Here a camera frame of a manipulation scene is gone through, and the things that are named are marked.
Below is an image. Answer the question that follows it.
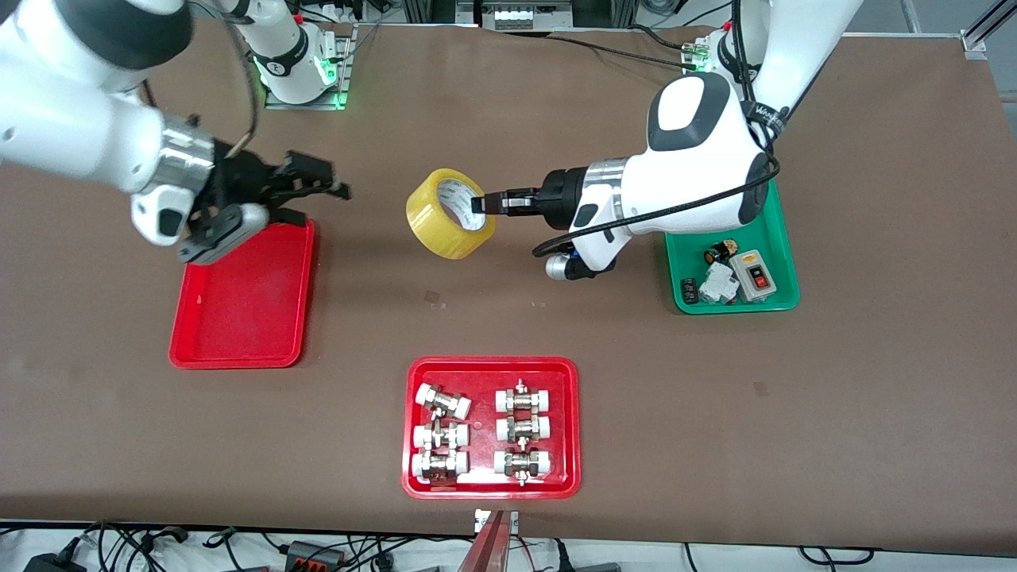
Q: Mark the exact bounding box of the yellow packing tape roll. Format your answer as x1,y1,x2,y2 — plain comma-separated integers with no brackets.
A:
405,167,498,261

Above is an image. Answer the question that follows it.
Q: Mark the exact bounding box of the empty red plastic tray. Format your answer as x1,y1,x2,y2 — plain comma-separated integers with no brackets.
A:
168,218,316,370

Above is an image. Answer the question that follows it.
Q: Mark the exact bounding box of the red tray with fittings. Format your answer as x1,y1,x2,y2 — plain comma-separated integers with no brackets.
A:
401,356,582,501

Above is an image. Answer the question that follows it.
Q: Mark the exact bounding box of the green plastic tray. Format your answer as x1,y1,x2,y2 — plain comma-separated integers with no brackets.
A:
664,179,801,315

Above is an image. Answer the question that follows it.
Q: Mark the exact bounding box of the white circuit breaker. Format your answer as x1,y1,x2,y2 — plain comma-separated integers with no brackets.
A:
698,262,740,307

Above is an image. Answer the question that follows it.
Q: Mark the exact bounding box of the grey terminal device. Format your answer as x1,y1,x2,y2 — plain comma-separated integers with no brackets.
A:
481,0,574,31

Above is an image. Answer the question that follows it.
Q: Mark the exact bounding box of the white metal pipe fitting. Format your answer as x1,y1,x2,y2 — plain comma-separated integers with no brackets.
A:
412,421,470,452
495,380,553,414
411,450,470,484
496,415,551,444
493,447,553,487
416,384,472,420

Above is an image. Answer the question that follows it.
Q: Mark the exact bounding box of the red aluminium bar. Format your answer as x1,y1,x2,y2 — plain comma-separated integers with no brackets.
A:
457,510,509,572

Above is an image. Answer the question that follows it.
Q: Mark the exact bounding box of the grey power box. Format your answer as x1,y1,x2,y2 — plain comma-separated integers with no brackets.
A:
284,540,347,570

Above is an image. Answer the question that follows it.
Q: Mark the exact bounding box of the black power adapter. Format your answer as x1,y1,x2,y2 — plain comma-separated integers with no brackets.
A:
24,551,85,572

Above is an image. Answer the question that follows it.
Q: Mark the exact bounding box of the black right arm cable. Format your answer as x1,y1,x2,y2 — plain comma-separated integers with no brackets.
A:
208,16,261,164

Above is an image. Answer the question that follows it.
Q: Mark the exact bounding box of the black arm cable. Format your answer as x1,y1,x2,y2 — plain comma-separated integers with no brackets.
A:
531,0,783,260
208,16,261,164

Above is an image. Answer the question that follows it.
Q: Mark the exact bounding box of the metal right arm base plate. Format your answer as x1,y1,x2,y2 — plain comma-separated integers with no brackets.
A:
265,24,356,110

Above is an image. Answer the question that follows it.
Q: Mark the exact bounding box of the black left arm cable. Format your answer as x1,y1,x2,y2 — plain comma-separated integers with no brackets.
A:
531,0,783,260

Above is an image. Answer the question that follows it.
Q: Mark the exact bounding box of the long black table cable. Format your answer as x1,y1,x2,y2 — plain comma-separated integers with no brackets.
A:
508,30,694,69

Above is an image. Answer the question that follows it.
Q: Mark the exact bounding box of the short black table cable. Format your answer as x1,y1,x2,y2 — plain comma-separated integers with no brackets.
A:
626,22,688,52

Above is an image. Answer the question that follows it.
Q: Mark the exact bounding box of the grey switch box red button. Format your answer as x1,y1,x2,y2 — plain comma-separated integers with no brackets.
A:
729,250,781,304

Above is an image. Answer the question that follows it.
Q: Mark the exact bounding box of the small metal bracket plate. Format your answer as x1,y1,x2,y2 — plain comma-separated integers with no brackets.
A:
474,508,520,535

